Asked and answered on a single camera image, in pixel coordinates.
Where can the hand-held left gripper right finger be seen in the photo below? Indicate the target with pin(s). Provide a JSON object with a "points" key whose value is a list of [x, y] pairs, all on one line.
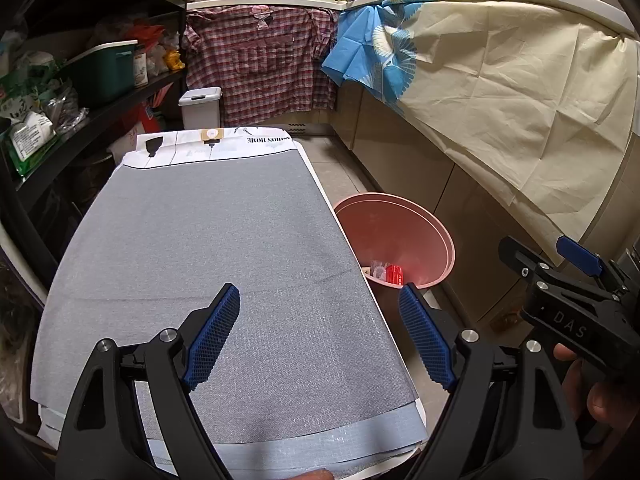
{"points": [[427, 340]]}

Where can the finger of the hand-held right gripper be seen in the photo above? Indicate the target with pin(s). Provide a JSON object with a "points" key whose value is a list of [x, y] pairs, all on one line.
{"points": [[515, 255], [575, 252]]}

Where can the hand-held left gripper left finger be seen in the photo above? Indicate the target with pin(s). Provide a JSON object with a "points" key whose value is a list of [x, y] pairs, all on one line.
{"points": [[210, 340]]}

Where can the red cardboard box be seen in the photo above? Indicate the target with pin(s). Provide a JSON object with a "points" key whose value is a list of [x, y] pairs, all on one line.
{"points": [[395, 274]]}

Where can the pink plastic bucket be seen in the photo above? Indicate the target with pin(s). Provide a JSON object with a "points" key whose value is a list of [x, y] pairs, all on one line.
{"points": [[400, 230]]}

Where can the person's right hand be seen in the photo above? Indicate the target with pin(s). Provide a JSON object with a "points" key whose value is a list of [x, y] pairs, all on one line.
{"points": [[612, 400]]}

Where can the person's left hand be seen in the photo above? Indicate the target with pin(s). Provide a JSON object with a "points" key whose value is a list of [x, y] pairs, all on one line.
{"points": [[314, 475]]}

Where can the grey mat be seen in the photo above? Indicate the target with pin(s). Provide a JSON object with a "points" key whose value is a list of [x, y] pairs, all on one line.
{"points": [[225, 220]]}

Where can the cream blue printed tablecloth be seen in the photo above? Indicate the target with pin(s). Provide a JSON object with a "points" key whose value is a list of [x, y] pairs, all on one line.
{"points": [[500, 100]]}

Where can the white printed table cover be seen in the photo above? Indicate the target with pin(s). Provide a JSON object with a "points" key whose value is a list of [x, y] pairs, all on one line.
{"points": [[235, 141]]}

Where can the white lidded bin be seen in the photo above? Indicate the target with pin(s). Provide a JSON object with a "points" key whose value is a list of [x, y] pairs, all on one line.
{"points": [[200, 112]]}

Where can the red carton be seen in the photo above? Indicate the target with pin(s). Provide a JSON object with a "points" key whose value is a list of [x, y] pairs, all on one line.
{"points": [[150, 120]]}

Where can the black shelf rack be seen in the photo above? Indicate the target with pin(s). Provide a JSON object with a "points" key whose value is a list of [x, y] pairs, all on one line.
{"points": [[100, 124]]}

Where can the clear plastic bag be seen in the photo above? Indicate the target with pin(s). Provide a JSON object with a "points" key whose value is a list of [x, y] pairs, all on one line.
{"points": [[70, 110]]}

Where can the white label packet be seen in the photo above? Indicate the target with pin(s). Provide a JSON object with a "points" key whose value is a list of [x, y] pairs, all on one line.
{"points": [[30, 135]]}

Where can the red plaid shirt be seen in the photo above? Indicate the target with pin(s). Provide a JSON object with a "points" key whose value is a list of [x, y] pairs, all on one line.
{"points": [[260, 70]]}

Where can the yellow toy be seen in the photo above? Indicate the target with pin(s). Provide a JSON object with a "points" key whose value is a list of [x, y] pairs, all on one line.
{"points": [[174, 60]]}

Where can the green storage box white lid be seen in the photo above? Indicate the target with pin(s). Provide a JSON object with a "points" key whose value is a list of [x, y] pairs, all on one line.
{"points": [[105, 75]]}

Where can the green printed packet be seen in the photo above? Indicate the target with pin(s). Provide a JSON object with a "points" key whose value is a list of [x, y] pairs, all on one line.
{"points": [[17, 100]]}

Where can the red plastic bag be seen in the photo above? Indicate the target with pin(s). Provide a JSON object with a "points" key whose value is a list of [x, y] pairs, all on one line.
{"points": [[145, 35]]}

